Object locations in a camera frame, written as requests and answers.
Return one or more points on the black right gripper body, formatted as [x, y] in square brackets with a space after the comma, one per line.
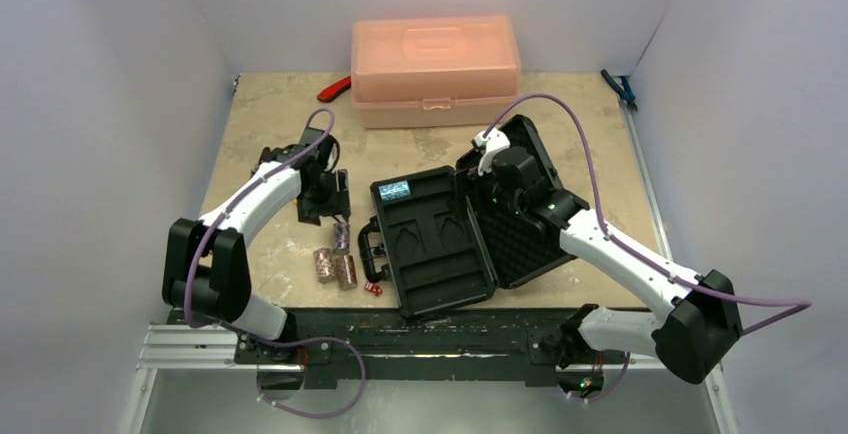
[499, 170]

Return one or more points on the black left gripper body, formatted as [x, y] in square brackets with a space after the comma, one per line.
[328, 199]

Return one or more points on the blue poker chip stack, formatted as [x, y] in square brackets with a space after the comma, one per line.
[394, 191]

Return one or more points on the black plastic poker case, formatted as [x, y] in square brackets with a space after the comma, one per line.
[438, 254]

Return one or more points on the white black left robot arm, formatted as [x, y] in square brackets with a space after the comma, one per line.
[206, 269]

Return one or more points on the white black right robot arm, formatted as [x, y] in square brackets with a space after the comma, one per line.
[690, 321]

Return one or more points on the red dice pair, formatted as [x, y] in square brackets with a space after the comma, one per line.
[373, 289]

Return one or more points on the translucent pink plastic toolbox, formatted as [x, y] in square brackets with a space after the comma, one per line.
[433, 72]

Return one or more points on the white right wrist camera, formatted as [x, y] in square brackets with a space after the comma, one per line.
[489, 143]

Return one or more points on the red handled utility knife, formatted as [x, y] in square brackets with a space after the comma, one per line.
[330, 93]

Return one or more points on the blue handled pliers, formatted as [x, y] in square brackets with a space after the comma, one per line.
[621, 86]

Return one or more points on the black metal base frame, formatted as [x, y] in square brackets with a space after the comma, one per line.
[527, 345]

